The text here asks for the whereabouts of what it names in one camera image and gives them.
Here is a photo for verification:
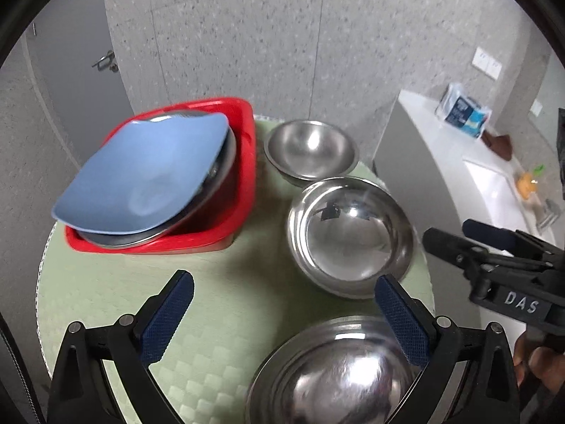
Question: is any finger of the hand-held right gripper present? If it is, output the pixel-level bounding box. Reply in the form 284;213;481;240
462;219;565;266
422;227;499;275

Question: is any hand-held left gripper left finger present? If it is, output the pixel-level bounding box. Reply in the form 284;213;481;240
46;269;195;424

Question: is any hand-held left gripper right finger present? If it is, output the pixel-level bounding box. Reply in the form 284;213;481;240
374;273;530;424

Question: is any large steel bowl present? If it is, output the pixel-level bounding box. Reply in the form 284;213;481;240
245;316;435;424

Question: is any medium steel bowl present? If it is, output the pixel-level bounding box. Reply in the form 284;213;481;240
286;177;416;300

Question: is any red plastic basket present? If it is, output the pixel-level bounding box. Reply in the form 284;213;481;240
65;97;257;254

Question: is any person's right hand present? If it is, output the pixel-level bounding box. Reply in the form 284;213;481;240
513;333;565;402

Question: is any white sink basin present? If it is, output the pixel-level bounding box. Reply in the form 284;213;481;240
463;159;530;230

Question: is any orange green small object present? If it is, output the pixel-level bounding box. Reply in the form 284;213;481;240
516;165;546;199

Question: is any brown cloth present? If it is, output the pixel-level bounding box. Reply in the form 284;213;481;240
481;132;513;162

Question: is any blue white tissue packet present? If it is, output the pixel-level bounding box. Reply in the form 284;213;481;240
437;83;493;139

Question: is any white counter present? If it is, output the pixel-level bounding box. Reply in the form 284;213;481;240
373;89;565;248

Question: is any steel plate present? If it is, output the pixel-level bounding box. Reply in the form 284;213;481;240
79;112;238;248

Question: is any blue square plate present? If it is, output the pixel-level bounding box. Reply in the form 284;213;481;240
52;112;230;235

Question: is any small steel bowl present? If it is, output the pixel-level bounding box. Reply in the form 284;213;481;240
263;119;359;186

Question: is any grey door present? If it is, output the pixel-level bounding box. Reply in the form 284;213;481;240
22;0;135;177

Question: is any metal door handle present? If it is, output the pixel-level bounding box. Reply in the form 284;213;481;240
92;51;119;73

